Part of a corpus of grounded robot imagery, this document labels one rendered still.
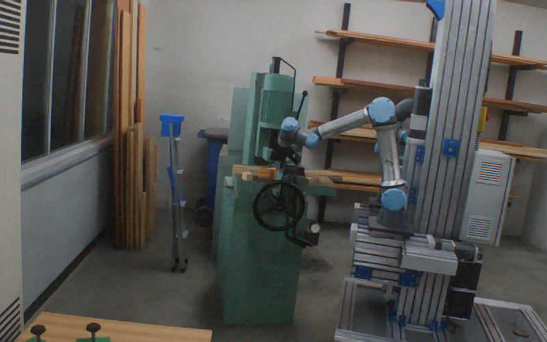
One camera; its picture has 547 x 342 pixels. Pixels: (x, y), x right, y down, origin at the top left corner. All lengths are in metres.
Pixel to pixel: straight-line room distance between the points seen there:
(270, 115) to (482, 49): 1.19
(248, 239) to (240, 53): 2.74
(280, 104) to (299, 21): 2.51
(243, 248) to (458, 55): 1.58
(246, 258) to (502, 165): 1.49
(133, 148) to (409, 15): 3.25
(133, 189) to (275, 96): 1.65
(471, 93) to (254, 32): 3.02
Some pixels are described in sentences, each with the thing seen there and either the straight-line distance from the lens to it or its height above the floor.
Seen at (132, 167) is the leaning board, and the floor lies 0.70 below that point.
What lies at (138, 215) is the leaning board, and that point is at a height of 0.30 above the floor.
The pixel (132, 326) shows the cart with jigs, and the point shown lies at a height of 0.53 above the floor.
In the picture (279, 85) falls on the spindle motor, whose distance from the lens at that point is 2.70.
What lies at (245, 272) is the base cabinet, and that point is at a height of 0.35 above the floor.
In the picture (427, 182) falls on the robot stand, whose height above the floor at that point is 1.04.
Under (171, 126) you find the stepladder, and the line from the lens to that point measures 3.38.
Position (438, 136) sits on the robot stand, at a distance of 2.53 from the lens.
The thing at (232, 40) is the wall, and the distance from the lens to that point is 5.08.
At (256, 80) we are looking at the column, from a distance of 2.94.
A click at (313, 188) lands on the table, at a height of 0.88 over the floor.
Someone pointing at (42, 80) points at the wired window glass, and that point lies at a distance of 2.96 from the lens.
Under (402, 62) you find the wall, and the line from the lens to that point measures 5.33.
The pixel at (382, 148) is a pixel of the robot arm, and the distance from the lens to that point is 2.22.
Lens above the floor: 1.44
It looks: 10 degrees down
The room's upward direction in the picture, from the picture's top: 6 degrees clockwise
